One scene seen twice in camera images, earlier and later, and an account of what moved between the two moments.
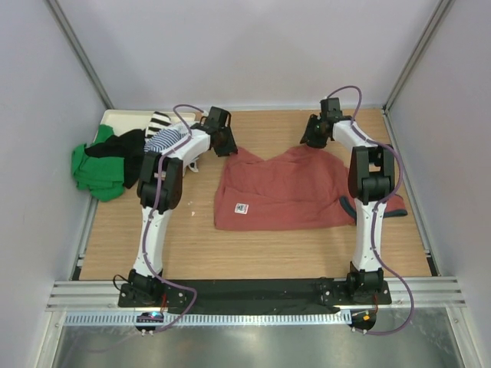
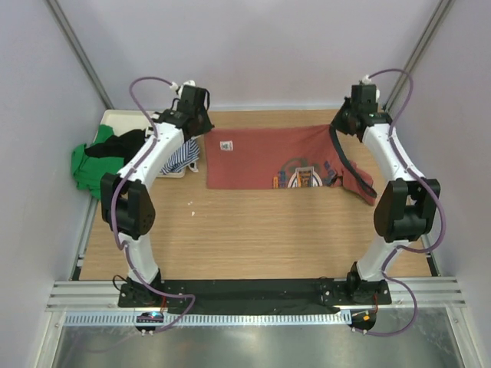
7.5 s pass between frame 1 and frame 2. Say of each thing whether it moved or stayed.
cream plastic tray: stayed
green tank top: stayed
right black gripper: moved
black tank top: stayed
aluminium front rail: stayed
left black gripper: moved
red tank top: moved
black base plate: stayed
